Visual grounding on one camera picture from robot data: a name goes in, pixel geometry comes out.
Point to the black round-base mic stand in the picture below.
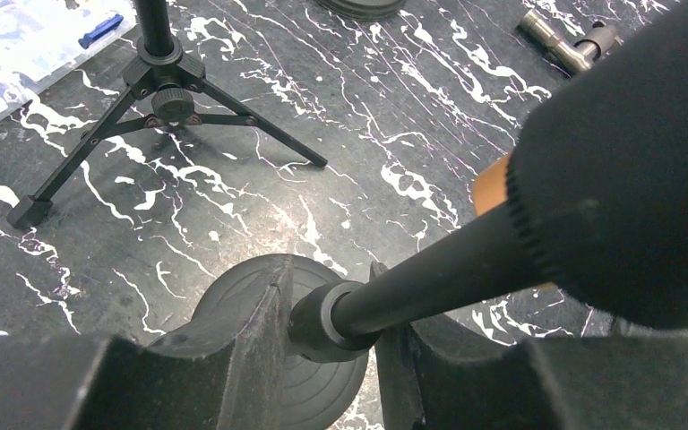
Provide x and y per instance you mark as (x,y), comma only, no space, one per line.
(598,185)

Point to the black tripod mic stand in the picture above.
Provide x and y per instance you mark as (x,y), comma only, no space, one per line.
(163,86)

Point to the clear plastic parts box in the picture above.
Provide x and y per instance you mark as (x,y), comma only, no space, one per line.
(42,41)

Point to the gold microphone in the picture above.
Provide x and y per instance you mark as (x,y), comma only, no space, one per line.
(502,263)

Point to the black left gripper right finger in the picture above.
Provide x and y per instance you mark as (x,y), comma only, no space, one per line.
(437,374)

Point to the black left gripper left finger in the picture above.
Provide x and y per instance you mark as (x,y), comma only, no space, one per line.
(222,370)

